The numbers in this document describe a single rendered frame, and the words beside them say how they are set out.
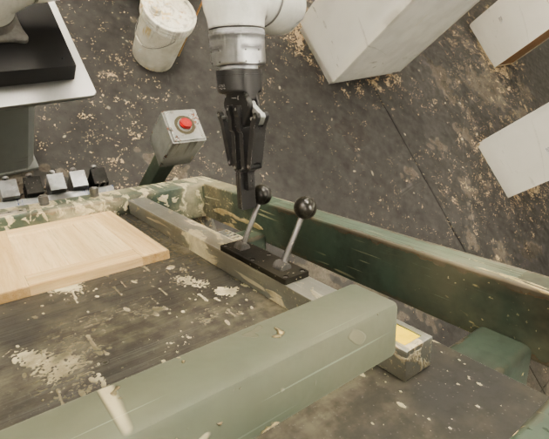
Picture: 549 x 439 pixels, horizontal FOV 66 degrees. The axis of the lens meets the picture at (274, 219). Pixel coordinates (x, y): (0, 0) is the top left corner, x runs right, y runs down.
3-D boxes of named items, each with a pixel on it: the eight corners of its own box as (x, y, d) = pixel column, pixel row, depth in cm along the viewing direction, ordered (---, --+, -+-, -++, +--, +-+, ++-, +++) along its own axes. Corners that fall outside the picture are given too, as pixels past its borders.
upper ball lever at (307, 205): (281, 272, 71) (309, 198, 71) (294, 280, 68) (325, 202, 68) (264, 267, 68) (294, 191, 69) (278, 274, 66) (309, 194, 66)
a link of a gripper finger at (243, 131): (252, 104, 72) (256, 104, 71) (256, 169, 75) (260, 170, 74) (232, 105, 70) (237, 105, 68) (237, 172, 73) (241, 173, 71)
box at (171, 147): (179, 135, 154) (195, 107, 140) (190, 164, 152) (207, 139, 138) (147, 138, 148) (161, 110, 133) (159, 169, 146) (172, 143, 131)
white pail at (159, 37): (167, 33, 266) (191, -29, 228) (187, 73, 262) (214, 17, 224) (118, 35, 248) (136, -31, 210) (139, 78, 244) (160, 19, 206)
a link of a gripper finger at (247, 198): (252, 168, 75) (254, 169, 74) (254, 206, 77) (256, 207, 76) (237, 171, 73) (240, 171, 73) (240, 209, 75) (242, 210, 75)
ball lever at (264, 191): (242, 253, 80) (267, 186, 80) (254, 258, 77) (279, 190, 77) (226, 247, 78) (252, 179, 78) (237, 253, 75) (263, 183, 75)
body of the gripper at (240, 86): (206, 70, 70) (210, 126, 73) (233, 66, 64) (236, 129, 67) (244, 70, 75) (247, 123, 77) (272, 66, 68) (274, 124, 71)
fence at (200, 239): (146, 210, 124) (145, 196, 123) (430, 365, 51) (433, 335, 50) (129, 212, 122) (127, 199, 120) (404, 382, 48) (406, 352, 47)
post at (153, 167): (132, 217, 213) (174, 143, 152) (136, 227, 212) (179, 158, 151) (120, 219, 209) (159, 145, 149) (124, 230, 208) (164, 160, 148)
